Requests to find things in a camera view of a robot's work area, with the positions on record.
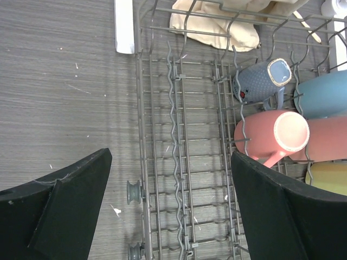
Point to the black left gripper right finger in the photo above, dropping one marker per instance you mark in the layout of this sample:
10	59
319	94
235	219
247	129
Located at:
284	218

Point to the grey wire dish rack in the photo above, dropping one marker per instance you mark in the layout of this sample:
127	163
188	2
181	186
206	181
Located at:
187	114

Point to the white clothes rack stand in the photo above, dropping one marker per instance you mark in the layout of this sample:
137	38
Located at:
124	26

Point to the pink handleless tumbler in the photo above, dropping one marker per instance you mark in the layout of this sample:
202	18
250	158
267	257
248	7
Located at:
327	140

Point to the beige cloth garment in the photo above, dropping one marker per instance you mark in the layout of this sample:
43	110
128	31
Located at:
215	28

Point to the yellow-green mug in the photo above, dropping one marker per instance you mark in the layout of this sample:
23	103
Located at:
329	176

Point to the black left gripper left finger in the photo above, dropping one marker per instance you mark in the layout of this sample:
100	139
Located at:
55	216

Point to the pink mug with handle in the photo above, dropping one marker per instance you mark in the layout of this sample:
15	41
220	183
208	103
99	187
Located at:
271	135

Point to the grey-blue dotted mug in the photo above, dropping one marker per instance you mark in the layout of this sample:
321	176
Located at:
261	81

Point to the light blue mug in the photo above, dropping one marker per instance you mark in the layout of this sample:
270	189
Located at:
322	97

